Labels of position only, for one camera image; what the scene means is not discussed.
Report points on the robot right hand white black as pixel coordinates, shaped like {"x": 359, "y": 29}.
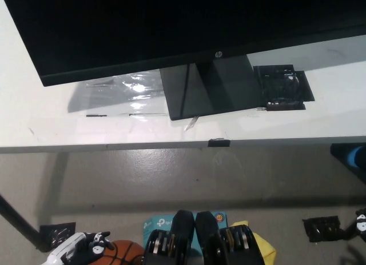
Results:
{"x": 360, "y": 223}

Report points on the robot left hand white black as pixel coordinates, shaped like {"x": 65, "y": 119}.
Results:
{"x": 75, "y": 246}

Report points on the yellow microfiber cloth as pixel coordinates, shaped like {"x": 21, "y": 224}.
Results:
{"x": 266, "y": 248}

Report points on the black diagonal desk brace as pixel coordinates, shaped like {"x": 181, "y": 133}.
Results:
{"x": 17, "y": 220}

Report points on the robot left body block black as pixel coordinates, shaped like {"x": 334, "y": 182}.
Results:
{"x": 180, "y": 233}

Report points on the black HP monitor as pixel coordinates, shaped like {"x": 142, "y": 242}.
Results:
{"x": 143, "y": 25}

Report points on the orange basketball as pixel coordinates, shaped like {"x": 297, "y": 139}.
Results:
{"x": 125, "y": 252}

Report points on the blue round object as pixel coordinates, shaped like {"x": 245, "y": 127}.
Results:
{"x": 358, "y": 158}

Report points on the teal tp-link box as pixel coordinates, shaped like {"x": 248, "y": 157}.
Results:
{"x": 158, "y": 222}

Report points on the thin black tape strip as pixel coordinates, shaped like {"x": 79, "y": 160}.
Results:
{"x": 96, "y": 115}

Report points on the small black tape piece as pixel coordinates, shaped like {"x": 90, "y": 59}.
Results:
{"x": 218, "y": 142}

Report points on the small clear tape piece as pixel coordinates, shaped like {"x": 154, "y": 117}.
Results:
{"x": 190, "y": 123}

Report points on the clear plastic film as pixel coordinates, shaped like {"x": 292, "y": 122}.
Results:
{"x": 137, "y": 89}

